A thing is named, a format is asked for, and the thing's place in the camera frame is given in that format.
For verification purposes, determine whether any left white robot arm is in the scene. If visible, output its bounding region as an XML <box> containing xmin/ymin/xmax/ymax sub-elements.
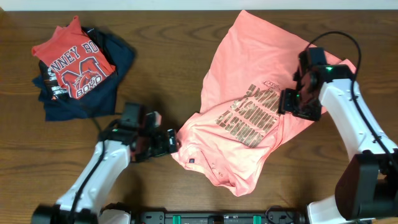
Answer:
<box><xmin>30</xmin><ymin>126</ymin><xmax>178</xmax><ymax>224</ymax></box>

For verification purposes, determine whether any navy blue folded shirt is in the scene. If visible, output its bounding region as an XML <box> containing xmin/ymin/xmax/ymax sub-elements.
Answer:
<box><xmin>32</xmin><ymin>27</ymin><xmax>136</xmax><ymax>121</ymax></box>

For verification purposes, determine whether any red folded Boyd t-shirt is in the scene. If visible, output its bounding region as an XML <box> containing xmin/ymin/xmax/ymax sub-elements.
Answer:
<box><xmin>32</xmin><ymin>16</ymin><xmax>116</xmax><ymax>100</ymax></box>

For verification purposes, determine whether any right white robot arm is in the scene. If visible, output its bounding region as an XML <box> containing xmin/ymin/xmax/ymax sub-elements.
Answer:
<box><xmin>279</xmin><ymin>64</ymin><xmax>397</xmax><ymax>223</ymax></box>

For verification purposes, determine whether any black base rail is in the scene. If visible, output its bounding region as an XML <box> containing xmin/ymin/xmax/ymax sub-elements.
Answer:
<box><xmin>131</xmin><ymin>207</ymin><xmax>308</xmax><ymax>224</ymax></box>

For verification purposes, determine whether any black folded printed shirt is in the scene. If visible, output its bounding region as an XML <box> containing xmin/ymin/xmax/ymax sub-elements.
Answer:
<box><xmin>39</xmin><ymin>60</ymin><xmax>69</xmax><ymax>100</ymax></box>

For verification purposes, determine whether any pink t-shirt with gold print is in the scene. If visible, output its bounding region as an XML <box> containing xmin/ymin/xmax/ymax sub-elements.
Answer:
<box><xmin>170</xmin><ymin>9</ymin><xmax>357</xmax><ymax>197</ymax></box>

